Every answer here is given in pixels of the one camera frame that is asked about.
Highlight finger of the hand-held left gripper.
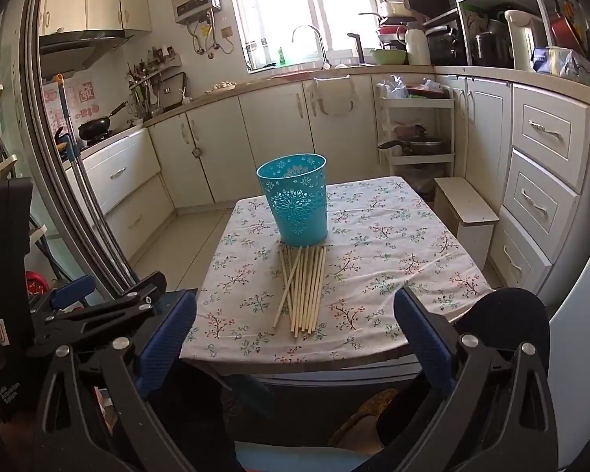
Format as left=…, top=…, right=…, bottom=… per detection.
left=48, top=275, right=97, bottom=310
left=26, top=271, right=168, bottom=358

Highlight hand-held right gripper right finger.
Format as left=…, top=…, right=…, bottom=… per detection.
left=393, top=286, right=560, bottom=472

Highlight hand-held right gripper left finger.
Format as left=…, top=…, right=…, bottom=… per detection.
left=29, top=290, right=198, bottom=472

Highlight bundle of wooden chopsticks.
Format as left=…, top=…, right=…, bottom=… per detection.
left=273, top=243, right=328, bottom=338

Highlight blue perforated plastic basket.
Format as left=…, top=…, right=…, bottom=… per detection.
left=256, top=153, right=328, bottom=247

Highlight red floral object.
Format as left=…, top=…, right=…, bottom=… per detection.
left=26, top=270, right=51, bottom=302

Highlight floral tablecloth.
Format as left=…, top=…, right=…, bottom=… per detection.
left=179, top=176, right=495, bottom=365

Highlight patterned slipper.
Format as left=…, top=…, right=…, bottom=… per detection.
left=328, top=388, right=399, bottom=453

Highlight person's left leg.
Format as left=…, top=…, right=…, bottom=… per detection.
left=147, top=359, right=239, bottom=472

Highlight teal table leg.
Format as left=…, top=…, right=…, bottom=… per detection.
left=223, top=374, right=278, bottom=420

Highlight white stove drawer cabinet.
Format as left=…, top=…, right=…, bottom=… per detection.
left=64, top=128, right=178, bottom=259

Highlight white step stool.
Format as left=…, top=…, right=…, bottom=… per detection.
left=433, top=177, right=500, bottom=271

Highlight black wok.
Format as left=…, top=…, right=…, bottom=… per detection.
left=77, top=102, right=129, bottom=141

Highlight white refrigerator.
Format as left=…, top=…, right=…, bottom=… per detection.
left=548, top=103, right=590, bottom=470

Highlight light blue seat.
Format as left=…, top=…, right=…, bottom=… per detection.
left=235, top=441, right=374, bottom=472

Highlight lidded frying pan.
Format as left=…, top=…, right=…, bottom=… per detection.
left=378, top=133, right=446, bottom=156

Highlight white three drawer cabinet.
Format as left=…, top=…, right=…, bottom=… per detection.
left=489, top=83, right=590, bottom=306

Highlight white door base cabinet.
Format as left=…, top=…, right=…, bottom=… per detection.
left=435, top=76, right=515, bottom=212

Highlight range hood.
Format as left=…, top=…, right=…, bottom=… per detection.
left=38, top=30, right=135, bottom=79

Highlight white corner base cabinets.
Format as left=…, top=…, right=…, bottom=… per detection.
left=146, top=76, right=380, bottom=208

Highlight white rolling cart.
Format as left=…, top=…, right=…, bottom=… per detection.
left=374, top=83, right=456, bottom=179

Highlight clear plastic bags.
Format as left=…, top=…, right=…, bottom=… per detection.
left=376, top=76, right=410, bottom=100

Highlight white tote bag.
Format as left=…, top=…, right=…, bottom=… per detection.
left=309, top=76, right=358, bottom=119

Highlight beige kitchen countertop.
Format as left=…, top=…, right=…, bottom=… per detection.
left=79, top=64, right=590, bottom=158

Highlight green bowl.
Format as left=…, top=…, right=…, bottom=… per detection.
left=370, top=48, right=408, bottom=66

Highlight white thermos jug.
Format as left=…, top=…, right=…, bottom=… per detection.
left=404, top=22, right=432, bottom=66

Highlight black toaster oven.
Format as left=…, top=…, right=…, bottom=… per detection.
left=425, top=24, right=468, bottom=66

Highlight black slim tap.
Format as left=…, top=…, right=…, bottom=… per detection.
left=347, top=33, right=367, bottom=66

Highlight stack of bowls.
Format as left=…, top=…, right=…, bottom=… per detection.
left=376, top=24, right=407, bottom=51

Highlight blue and white bag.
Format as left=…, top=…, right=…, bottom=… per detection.
left=531, top=46, right=590, bottom=90

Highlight white electric water pot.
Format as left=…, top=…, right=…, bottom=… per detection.
left=504, top=10, right=546, bottom=70

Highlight chrome kitchen faucet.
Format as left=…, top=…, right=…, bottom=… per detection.
left=291, top=24, right=331, bottom=70

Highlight red pot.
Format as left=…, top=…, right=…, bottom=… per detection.
left=551, top=15, right=584, bottom=48

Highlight kitchen window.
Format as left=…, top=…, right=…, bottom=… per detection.
left=226, top=0, right=389, bottom=72

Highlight metal sliding door frame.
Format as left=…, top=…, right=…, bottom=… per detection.
left=18, top=0, right=146, bottom=298

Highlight red paper wall decoration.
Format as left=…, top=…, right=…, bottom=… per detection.
left=44, top=81, right=102, bottom=135

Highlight wall utensil rack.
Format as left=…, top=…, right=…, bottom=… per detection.
left=125, top=46, right=188, bottom=125

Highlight white wall cabinets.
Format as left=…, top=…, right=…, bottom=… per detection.
left=39, top=0, right=153, bottom=36

